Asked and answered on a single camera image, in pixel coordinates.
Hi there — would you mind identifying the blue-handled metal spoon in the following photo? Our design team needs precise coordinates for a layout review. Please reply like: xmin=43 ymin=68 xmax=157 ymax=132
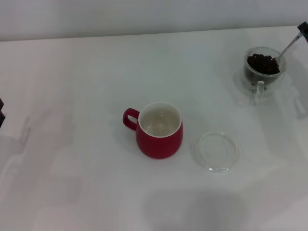
xmin=273 ymin=33 xmax=303 ymax=64

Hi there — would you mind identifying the red ceramic mug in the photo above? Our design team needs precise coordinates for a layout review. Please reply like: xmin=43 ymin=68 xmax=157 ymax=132
xmin=122 ymin=101 xmax=183 ymax=160

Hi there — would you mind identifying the pile of coffee beans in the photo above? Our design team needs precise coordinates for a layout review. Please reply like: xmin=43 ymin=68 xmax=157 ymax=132
xmin=246 ymin=53 xmax=281 ymax=84

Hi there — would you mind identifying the clear glass saucer under cup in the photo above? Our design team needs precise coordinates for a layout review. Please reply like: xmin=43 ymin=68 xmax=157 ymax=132
xmin=233 ymin=68 xmax=284 ymax=99

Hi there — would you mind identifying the small clear glass dish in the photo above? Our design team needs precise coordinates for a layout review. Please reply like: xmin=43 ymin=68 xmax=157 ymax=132
xmin=192 ymin=131 xmax=240 ymax=173

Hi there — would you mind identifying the clear glass cup with handle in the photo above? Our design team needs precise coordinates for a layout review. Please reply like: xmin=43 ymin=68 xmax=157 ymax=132
xmin=244 ymin=47 xmax=287 ymax=104

